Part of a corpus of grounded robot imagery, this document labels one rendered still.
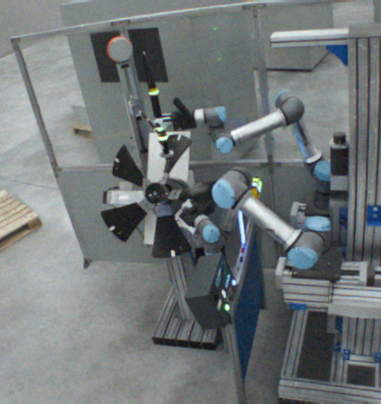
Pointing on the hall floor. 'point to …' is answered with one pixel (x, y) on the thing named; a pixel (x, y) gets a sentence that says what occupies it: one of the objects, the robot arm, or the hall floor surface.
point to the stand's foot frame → (182, 328)
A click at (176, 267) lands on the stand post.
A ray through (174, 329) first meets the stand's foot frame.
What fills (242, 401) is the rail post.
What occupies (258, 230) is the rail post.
